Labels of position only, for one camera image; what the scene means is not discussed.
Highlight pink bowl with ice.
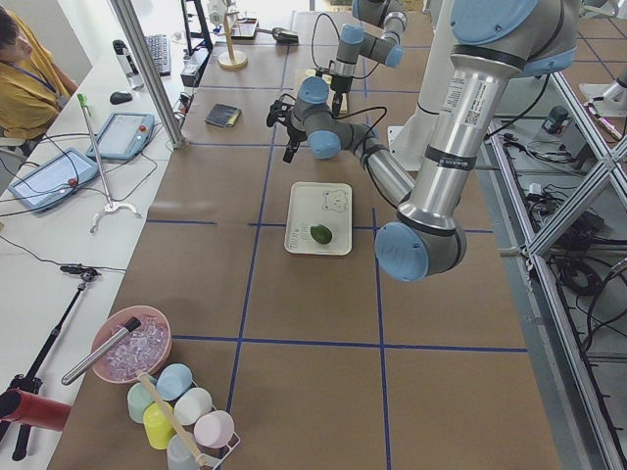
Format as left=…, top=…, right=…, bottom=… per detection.
left=92, top=305, right=172, bottom=384

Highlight black tripod stick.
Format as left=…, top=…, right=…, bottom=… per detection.
left=1, top=264, right=101, bottom=461

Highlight clear grey plastic cup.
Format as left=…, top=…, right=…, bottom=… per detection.
left=167, top=435, right=200, bottom=470

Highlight yellow plastic cup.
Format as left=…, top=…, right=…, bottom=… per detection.
left=143, top=402, right=176, bottom=450

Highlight black keyboard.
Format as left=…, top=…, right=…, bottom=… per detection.
left=144, top=34, right=171, bottom=76

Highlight white plastic cup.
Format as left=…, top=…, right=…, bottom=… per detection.
left=174, top=387, right=213, bottom=426

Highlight mint green plastic cup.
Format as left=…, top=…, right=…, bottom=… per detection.
left=126, top=383, right=154, bottom=424

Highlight near teach pendant tablet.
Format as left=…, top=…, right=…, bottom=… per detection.
left=8, top=148, right=98, bottom=212

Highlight person in yellow shirt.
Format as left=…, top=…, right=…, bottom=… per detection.
left=1, top=8, right=77, bottom=140

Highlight wire cup rack wooden handle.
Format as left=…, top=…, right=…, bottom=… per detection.
left=136, top=370, right=243, bottom=470

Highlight aluminium frame rail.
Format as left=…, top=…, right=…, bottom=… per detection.
left=481, top=62, right=626, bottom=469

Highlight cream tray with bear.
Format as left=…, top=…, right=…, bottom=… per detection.
left=284, top=182, right=353, bottom=256

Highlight black computer mouse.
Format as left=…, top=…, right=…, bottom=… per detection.
left=109, top=91, right=133, bottom=105

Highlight red cylinder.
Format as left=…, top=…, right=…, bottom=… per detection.
left=1, top=389, right=72, bottom=432

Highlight aluminium frame post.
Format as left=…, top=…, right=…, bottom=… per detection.
left=111, top=0, right=184, bottom=149

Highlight far teach pendant tablet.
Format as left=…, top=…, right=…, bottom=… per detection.
left=96, top=112, right=155, bottom=162

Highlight green avocado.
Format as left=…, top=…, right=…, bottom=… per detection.
left=310, top=224, right=333, bottom=245

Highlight teach pendant tablet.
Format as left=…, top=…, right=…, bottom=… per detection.
left=96, top=112, right=155, bottom=162
left=8, top=148, right=98, bottom=212

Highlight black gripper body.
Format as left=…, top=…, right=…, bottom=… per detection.
left=266, top=99, right=294, bottom=129
left=330, top=74, right=349, bottom=117

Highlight wooden stand with round base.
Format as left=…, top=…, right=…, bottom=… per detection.
left=217, top=14, right=248, bottom=71

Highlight dark tray far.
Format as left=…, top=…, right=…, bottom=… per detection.
left=230, top=19, right=259, bottom=40

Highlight black floor cables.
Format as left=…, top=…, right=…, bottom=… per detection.
left=494, top=126, right=627, bottom=383

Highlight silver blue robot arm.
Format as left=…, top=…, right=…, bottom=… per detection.
left=329, top=0, right=408, bottom=116
left=266, top=1, right=581, bottom=281

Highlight grabber stick with claw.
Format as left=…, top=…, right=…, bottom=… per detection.
left=76, top=93, right=142, bottom=234

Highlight pink plastic cup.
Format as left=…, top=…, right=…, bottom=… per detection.
left=193, top=410, right=234, bottom=448

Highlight black scoop far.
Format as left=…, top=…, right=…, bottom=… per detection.
left=256, top=27, right=299, bottom=45

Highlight blue plastic cup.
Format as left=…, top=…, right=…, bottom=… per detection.
left=156, top=363, right=193, bottom=401

